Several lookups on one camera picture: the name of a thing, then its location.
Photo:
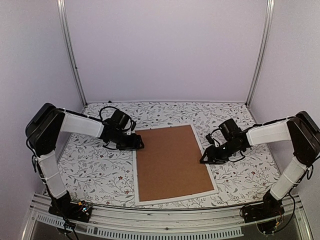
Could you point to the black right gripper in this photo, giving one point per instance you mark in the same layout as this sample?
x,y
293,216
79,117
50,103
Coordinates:
x,y
212,155

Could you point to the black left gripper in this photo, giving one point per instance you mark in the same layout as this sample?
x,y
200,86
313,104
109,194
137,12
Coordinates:
x,y
135,143

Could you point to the brown cardboard backing board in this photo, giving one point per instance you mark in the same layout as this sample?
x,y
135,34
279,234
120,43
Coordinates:
x,y
172,162

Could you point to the white picture frame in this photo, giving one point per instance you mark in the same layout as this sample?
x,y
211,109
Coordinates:
x,y
136,180

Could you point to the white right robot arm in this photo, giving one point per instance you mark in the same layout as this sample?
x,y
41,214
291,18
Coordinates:
x,y
295,137

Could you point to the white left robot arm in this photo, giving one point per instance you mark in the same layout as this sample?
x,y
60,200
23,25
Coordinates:
x,y
43,131

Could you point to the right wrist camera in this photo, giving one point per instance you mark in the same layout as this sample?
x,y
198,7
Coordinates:
x,y
210,139

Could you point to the front aluminium rail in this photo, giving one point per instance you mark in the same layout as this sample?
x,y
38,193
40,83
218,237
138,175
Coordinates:
x,y
128,223

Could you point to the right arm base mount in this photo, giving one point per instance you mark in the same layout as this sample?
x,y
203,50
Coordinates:
x,y
269,208

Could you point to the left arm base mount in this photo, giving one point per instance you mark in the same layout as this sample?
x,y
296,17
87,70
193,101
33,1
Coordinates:
x,y
63,207

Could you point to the left aluminium corner post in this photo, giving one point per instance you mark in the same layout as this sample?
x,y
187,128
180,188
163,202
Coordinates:
x,y
61,7

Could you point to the aluminium corner post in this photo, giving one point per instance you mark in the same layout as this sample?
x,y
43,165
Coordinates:
x,y
270,4
61,7

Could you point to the right aluminium corner post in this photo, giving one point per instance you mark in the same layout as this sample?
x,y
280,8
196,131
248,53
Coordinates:
x,y
270,4

